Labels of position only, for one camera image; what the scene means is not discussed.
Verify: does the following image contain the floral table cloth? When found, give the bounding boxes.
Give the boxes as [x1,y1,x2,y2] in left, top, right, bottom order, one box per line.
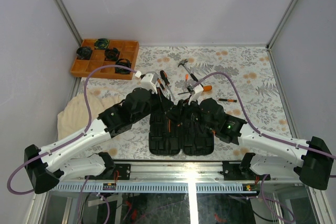
[80,47,292,161]

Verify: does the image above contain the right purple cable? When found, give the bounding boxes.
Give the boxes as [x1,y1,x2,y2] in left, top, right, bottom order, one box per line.
[194,71,336,179]

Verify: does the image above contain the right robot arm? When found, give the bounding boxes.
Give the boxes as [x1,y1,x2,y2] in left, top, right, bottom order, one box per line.
[150,97,333,190]

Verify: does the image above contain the dark rolled fabric band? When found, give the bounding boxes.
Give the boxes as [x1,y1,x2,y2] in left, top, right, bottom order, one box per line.
[114,58,132,75]

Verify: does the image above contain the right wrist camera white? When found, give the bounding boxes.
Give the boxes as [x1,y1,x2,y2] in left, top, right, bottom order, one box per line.
[188,84,204,105]

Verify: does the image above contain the orange handled long-nose pliers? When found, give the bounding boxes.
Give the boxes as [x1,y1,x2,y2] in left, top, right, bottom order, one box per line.
[178,86,212,95]

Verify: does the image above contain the black plastic tool case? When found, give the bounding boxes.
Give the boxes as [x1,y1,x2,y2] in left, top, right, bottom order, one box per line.
[149,112,214,156]

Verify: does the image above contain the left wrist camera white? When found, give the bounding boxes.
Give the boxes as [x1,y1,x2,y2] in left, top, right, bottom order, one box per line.
[135,71,159,94]

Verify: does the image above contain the dark rolled band centre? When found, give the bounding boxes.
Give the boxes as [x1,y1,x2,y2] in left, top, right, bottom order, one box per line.
[104,48,120,61]

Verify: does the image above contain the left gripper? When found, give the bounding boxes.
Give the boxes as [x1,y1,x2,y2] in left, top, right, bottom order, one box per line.
[133,88,175,125]

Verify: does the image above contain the precision screwdriver orange black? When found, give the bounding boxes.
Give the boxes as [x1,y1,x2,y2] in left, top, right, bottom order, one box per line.
[218,98,237,103]

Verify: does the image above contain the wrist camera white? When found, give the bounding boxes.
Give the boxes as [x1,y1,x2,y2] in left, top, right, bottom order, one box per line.
[188,84,204,105]
[135,71,159,94]

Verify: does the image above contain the large black orange screwdriver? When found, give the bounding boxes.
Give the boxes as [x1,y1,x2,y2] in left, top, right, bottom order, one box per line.
[160,70,175,101]

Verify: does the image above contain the wooden compartment tray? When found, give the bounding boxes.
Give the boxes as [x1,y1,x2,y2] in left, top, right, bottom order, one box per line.
[70,39,139,78]

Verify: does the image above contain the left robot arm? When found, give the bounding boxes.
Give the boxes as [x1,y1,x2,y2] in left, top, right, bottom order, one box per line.
[24,88,165,194]

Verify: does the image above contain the steel claw hammer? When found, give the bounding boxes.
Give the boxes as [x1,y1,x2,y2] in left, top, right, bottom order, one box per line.
[178,59,198,82]

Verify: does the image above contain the cream cloth bag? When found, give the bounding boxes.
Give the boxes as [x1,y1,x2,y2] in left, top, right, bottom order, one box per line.
[57,88,123,140]

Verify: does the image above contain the small black orange screwdriver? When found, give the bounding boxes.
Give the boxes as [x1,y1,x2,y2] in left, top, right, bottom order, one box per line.
[157,78,169,98]

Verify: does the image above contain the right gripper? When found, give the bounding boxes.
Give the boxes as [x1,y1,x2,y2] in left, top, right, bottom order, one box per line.
[166,94,217,131]

